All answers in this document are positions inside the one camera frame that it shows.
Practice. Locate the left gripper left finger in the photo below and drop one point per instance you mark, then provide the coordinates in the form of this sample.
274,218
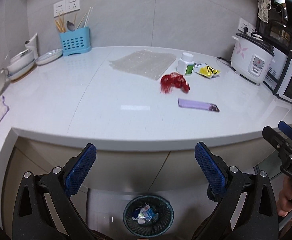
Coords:
43,209

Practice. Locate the blue white milk carton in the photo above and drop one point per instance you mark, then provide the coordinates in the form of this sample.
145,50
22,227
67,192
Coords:
146,215

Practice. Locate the black metal rack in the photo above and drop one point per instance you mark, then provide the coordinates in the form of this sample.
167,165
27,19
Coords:
278,30

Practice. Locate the black power plug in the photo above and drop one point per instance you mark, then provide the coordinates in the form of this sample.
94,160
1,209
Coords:
245,30

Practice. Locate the white rice cooker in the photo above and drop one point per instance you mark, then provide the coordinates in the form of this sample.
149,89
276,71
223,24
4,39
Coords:
252,57

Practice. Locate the left wall socket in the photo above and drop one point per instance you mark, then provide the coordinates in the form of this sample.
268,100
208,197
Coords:
65,6

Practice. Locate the bubble wrap sheet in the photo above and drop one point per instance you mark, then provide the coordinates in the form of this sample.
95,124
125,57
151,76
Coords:
144,63

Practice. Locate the white shallow plate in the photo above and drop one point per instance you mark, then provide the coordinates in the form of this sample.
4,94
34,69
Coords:
49,57

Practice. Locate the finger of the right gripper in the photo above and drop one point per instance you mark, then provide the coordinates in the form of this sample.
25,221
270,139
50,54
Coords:
286,129
276,140

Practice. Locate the stacked white bowls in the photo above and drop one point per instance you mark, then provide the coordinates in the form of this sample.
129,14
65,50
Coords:
21,64

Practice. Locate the wall socket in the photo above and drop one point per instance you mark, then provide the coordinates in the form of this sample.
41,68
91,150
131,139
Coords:
244,25
65,6

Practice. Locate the purple wrapper strip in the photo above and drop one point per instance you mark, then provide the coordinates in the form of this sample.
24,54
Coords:
183,103

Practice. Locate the red mesh net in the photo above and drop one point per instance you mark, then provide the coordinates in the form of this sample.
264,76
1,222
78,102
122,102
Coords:
174,80

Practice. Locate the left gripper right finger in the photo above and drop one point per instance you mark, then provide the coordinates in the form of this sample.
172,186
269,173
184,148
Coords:
246,206

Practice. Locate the right wall socket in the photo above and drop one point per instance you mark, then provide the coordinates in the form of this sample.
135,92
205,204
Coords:
244,25

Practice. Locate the blue utensil holder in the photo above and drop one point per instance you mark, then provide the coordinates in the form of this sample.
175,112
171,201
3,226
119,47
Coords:
75,42

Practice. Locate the white ceramic scoop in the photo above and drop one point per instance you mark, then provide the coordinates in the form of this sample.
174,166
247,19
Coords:
32,44

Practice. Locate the hanging mesh cloth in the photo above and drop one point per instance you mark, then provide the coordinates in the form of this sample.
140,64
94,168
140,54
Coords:
263,10

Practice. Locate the white microwave oven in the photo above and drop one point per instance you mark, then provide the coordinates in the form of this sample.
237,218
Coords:
278,80

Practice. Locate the yellow snack wrapper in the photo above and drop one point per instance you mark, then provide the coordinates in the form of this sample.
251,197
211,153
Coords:
205,70

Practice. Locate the teal mesh trash basket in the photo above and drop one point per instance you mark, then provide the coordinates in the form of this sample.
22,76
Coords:
153,229

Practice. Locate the white pill bottle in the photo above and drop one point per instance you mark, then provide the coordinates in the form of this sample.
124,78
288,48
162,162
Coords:
185,64

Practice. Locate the person right hand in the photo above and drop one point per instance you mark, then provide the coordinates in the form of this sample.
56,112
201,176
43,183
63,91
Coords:
284,204

